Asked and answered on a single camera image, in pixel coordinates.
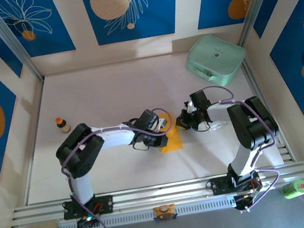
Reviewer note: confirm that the yellow paper sheet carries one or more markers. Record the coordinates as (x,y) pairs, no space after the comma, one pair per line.
(174,142)

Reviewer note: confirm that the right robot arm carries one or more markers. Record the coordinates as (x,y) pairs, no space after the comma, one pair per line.
(252,125)

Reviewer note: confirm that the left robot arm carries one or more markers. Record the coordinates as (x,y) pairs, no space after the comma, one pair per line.
(78,152)

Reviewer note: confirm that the clear plastic container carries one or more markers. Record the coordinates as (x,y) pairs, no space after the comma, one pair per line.
(217,126)

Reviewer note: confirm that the mint green zip pouch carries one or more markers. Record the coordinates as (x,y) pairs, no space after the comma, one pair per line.
(214,57)

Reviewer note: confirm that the small brown bottle orange cap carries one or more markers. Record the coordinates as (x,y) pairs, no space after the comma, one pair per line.
(64,127)

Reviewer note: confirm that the green cup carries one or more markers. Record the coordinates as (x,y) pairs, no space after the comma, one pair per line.
(293,189)

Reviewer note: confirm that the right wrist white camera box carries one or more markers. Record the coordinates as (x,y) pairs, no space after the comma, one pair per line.
(189,105)

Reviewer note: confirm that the long aluminium mounting rail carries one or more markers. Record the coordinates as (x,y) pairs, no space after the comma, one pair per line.
(163,193)

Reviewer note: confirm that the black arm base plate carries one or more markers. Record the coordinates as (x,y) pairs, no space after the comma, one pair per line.
(218,185)
(105,204)

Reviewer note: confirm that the aluminium side rail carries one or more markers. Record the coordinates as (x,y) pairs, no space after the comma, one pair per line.
(285,153)

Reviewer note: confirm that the aluminium frame post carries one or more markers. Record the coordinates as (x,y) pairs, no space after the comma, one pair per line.
(8,35)
(257,0)

